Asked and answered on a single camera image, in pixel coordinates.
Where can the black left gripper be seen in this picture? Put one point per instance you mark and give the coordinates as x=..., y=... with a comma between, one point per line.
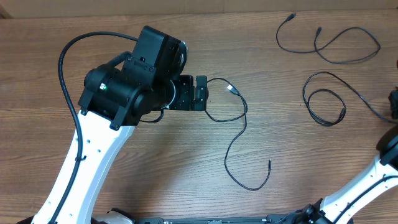
x=185, y=101

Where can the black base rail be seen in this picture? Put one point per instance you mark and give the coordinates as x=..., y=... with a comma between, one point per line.
x=217, y=221

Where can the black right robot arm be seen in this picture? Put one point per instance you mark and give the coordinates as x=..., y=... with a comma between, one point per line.
x=379, y=176

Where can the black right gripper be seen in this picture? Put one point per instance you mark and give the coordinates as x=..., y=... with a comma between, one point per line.
x=394, y=96

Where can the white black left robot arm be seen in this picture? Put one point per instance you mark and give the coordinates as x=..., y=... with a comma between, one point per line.
x=116, y=96

